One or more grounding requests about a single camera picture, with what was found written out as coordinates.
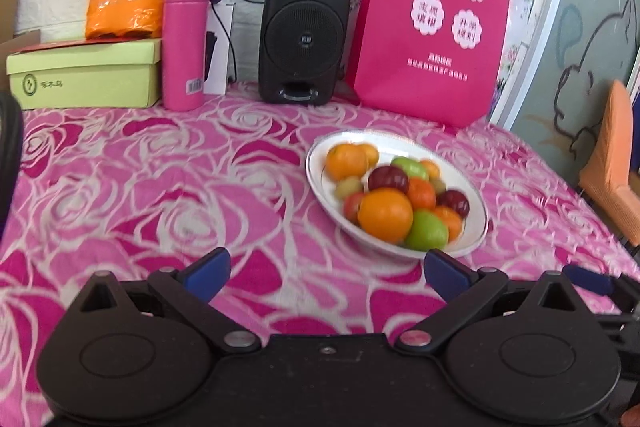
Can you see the dark purple plum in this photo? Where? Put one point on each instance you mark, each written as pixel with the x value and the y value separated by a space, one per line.
pixel 388 179

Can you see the orange chair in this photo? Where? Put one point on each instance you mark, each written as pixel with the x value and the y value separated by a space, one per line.
pixel 610 157

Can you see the green jujube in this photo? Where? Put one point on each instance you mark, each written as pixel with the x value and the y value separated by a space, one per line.
pixel 411 167
pixel 426 229

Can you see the pink tote bag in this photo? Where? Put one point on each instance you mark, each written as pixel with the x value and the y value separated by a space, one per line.
pixel 400 82

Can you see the pink rose-print tablecloth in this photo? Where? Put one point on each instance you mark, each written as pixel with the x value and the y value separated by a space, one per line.
pixel 150 187

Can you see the yellow green plum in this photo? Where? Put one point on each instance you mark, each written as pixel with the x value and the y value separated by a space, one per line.
pixel 348 187

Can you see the small brown kiwi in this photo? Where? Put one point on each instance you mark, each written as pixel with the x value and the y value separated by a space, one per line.
pixel 440 185

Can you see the red orange plum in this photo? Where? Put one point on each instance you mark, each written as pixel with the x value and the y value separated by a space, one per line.
pixel 352 205

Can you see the dark red apple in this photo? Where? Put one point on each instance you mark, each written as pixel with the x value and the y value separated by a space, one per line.
pixel 454 202

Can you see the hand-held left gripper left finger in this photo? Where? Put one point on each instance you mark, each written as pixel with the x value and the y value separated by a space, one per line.
pixel 207 269

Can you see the white product box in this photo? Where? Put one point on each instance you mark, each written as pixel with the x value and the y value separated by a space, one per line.
pixel 220 14

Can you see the small orange mandarin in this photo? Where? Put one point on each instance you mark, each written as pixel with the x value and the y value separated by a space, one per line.
pixel 431 169
pixel 372 154

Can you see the dark blurred object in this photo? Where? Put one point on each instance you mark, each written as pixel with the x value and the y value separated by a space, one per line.
pixel 10 147

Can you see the green shoe box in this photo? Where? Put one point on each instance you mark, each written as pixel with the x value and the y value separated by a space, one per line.
pixel 85 77

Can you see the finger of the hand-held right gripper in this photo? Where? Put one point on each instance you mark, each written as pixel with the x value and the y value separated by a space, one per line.
pixel 625 322
pixel 587 278

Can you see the black speaker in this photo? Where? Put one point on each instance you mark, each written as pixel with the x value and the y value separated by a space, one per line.
pixel 300 37

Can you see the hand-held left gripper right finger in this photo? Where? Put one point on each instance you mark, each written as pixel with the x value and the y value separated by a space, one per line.
pixel 445 269

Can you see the labelled cardboard box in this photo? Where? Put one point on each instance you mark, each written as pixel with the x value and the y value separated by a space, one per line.
pixel 20 42

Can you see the white plate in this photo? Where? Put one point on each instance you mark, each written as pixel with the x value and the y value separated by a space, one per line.
pixel 320 177

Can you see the pink thermos bottle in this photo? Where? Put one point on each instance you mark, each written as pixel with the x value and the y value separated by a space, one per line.
pixel 185 47

